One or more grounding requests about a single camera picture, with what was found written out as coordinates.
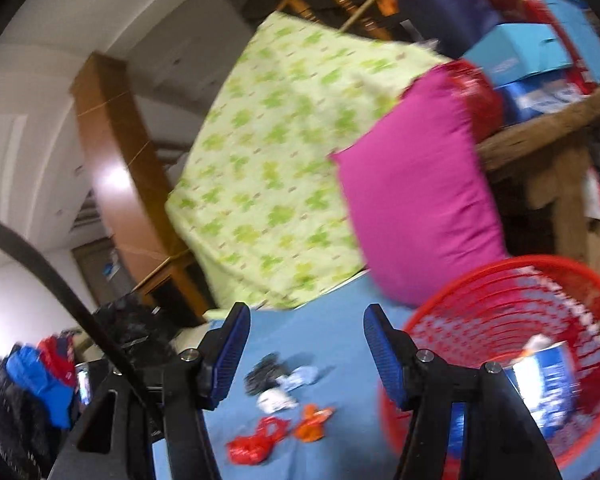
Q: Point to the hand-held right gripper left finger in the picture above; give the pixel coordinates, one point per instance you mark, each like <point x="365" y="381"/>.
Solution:
<point x="232" y="355"/>

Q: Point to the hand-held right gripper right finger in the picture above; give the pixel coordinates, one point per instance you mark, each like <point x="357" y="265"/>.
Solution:
<point x="385" y="360"/>

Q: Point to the black plastic bag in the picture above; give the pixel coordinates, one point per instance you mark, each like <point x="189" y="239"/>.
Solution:
<point x="265" y="375"/>

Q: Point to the white tissue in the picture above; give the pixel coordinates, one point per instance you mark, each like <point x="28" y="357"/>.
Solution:
<point x="275" y="401"/>

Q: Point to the light blue cloth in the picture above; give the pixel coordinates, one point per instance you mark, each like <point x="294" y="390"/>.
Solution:
<point x="300" y="377"/>

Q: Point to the red plastic bag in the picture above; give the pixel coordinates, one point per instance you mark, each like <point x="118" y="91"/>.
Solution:
<point x="250" y="447"/>

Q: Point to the orange wrapper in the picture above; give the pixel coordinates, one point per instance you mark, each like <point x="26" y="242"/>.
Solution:
<point x="310" y="427"/>

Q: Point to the red plastic basket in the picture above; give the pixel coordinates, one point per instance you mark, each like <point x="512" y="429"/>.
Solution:
<point x="480" y="300"/>

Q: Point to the wooden door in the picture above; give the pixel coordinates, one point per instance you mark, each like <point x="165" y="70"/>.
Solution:
<point x="92" y="270"/>

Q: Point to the blue blanket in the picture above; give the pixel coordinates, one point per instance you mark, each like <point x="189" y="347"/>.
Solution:
<point x="305" y="340"/>

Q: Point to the red cloth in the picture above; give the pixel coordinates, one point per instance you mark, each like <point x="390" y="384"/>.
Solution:
<point x="55" y="355"/>

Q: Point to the dark cloth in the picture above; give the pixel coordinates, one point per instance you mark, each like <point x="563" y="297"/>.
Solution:
<point x="5" y="425"/>

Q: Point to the blue silver packet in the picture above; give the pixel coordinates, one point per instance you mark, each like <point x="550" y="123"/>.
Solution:
<point x="550" y="385"/>

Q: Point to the pink pillow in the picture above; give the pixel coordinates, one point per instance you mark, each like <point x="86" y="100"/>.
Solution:
<point x="420" y="185"/>

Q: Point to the green clover quilt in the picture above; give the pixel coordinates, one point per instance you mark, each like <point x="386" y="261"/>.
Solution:
<point x="280" y="160"/>

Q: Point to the shiny red bag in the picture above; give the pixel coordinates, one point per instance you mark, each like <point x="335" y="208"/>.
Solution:
<point x="480" y="100"/>

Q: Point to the round wooden table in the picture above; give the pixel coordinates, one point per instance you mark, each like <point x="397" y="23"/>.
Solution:
<point x="545" y="125"/>

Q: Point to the blue printed box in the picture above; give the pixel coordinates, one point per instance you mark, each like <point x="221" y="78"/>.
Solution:
<point x="530" y="100"/>

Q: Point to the light blue shoe box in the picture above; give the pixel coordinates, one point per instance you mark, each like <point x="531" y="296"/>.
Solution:
<point x="520" y="50"/>

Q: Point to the curved wooden frame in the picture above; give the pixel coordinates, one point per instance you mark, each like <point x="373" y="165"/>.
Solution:
<point x="115" y="160"/>

